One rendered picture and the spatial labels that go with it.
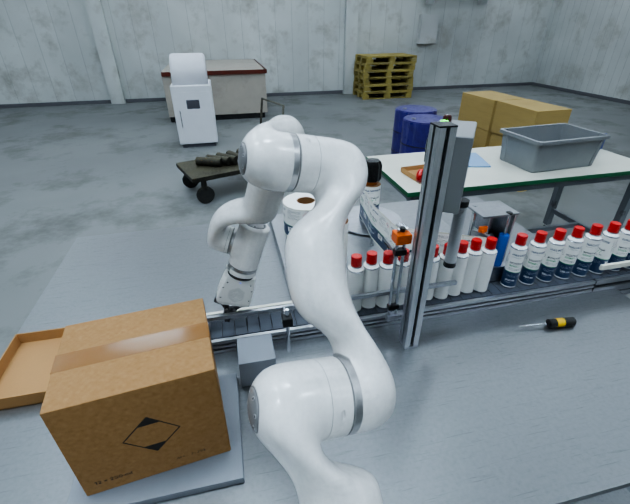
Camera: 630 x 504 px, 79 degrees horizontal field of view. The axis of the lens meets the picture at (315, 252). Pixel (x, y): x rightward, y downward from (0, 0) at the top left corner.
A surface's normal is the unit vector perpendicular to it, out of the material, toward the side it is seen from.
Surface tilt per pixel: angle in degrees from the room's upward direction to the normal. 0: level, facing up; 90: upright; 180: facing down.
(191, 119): 90
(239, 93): 90
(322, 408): 50
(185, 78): 71
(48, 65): 90
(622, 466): 0
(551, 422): 0
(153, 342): 0
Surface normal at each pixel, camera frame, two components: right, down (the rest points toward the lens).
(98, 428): 0.34, 0.48
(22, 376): 0.00, -0.86
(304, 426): 0.51, -0.26
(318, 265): 0.07, -0.19
